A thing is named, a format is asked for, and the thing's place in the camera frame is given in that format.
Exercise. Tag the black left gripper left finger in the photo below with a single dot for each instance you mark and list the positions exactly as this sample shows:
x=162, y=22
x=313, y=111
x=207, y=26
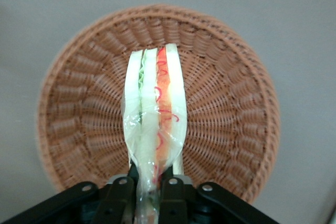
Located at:
x=118, y=197

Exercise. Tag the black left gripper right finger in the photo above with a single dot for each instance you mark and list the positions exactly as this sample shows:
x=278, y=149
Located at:
x=174, y=197

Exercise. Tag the triangular sandwich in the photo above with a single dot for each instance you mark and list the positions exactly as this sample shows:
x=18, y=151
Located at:
x=155, y=103

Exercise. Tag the round brown wicker basket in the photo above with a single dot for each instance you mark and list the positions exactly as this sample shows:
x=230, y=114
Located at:
x=223, y=103

